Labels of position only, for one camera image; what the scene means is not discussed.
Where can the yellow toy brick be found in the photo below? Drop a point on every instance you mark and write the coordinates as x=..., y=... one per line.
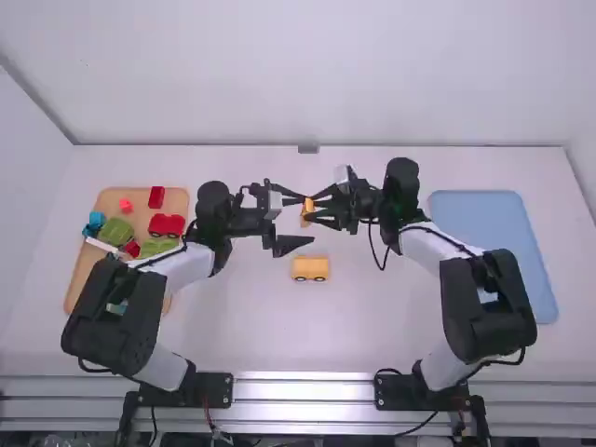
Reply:
x=307, y=207

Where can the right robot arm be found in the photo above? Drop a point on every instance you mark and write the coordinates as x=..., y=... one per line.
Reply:
x=428, y=242

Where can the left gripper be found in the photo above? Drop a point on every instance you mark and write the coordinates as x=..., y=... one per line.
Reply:
x=247, y=222

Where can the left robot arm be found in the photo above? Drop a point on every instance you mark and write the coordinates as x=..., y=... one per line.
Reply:
x=186, y=261

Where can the yellow toy car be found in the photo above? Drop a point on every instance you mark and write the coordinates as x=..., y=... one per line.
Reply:
x=311, y=266

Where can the tan tray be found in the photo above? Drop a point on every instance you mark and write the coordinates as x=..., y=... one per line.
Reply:
x=112, y=198

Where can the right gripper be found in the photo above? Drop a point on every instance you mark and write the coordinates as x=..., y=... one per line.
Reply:
x=361, y=205

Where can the silver rails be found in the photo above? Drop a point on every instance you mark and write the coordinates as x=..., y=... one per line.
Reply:
x=302, y=391

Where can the thin white toy brick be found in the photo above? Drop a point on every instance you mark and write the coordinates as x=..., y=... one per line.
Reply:
x=100, y=244

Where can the small red toy brick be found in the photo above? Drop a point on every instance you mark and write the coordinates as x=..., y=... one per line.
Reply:
x=132, y=249

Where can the long red toy brick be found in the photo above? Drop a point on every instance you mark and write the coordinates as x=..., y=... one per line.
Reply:
x=157, y=196

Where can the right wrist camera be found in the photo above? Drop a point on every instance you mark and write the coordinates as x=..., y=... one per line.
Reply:
x=342, y=176

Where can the pink toy brick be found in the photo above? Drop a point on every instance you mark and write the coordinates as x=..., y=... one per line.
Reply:
x=125, y=205

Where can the red toy car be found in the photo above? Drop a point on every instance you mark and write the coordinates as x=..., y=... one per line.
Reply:
x=165, y=224

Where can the blue mat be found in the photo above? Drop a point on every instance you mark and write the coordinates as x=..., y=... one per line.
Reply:
x=512, y=219

